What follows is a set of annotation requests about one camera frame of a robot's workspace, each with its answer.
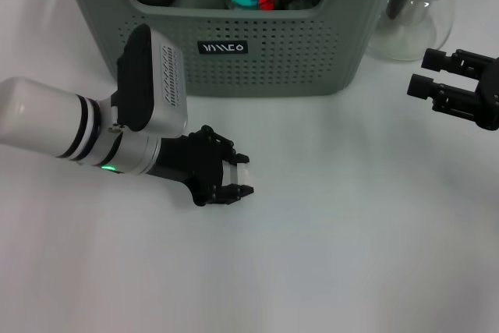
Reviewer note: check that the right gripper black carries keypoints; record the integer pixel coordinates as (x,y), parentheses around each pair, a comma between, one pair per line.
(489,95)

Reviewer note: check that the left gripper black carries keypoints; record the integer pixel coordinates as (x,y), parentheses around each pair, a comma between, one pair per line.
(187,165)

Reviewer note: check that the white chunky toy brick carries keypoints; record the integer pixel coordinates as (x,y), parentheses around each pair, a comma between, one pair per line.
(238,175)

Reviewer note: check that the bright red sloped toy brick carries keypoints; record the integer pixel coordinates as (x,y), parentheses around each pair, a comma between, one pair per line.
(268,6)

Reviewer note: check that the teal square plate brick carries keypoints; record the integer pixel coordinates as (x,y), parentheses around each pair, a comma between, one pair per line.
(241,1)

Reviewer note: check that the grey-green perforated storage bin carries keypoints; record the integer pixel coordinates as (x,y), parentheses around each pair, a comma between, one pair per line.
(249,75)

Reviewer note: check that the glass carafe with black lid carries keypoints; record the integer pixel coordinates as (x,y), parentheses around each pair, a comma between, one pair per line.
(413,29)

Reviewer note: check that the left wrist camera housing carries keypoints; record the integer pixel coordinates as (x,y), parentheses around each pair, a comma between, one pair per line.
(154,79)

